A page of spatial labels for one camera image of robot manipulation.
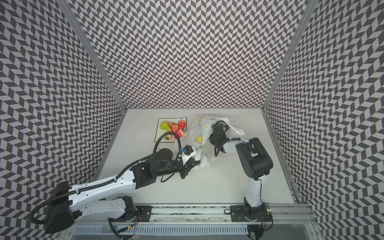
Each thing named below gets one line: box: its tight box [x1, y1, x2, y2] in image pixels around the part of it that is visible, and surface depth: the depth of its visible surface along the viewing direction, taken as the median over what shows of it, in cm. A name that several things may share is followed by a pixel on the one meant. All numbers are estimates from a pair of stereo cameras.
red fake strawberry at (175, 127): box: [171, 123, 179, 133], surface depth 104 cm
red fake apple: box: [178, 118, 186, 130], surface depth 106 cm
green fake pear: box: [160, 120, 172, 132], surface depth 104 cm
